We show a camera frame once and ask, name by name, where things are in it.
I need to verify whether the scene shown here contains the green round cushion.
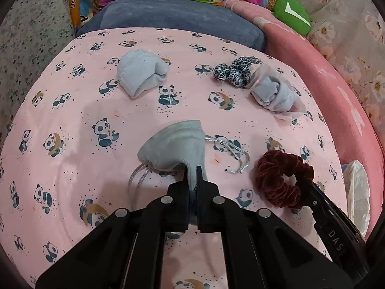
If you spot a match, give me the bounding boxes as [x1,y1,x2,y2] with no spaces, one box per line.
[273,0,311,36]

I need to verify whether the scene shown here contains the dark red velvet scrunchie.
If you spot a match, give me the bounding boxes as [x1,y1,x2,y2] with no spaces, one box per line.
[256,152,314,210]

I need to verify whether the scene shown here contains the pink panda print cloth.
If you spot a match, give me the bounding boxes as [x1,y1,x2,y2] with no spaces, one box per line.
[0,28,346,289]

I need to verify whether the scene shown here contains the floral print cloth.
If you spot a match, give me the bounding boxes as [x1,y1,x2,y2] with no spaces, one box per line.
[289,0,385,130]

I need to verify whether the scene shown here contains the blue-grey cushion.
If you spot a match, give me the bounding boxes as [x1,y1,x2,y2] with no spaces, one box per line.
[75,0,267,53]

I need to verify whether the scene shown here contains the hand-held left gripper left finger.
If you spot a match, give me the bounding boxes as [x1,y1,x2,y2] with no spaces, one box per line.
[35,182,197,289]

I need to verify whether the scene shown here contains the orange-edged monkey print pillow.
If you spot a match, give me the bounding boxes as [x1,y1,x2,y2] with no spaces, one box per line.
[69,0,97,28]

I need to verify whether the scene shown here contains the leopard print scrunchie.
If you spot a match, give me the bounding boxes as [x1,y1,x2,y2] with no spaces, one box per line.
[213,57,260,88]

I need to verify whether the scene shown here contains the grey drawstring pouch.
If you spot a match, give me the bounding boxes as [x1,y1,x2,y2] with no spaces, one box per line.
[128,120,250,240]

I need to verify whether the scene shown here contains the pink blanket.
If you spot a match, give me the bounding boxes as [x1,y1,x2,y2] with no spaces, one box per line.
[221,0,376,238]

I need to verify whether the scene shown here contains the grey sock in pink mesh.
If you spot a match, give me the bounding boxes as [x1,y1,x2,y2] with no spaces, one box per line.
[249,66,307,125]

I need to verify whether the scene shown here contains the light grey rolled sock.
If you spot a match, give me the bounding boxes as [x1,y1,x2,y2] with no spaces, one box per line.
[117,50,169,99]

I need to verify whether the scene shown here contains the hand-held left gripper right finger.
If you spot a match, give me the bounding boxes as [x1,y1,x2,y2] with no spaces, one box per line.
[196,165,352,289]

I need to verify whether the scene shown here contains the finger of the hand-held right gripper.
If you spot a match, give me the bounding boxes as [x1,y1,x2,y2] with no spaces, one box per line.
[296,180,370,281]
[310,182,365,242]

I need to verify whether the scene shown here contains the bin with white bag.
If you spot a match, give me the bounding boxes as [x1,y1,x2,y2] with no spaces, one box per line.
[341,159,371,238]

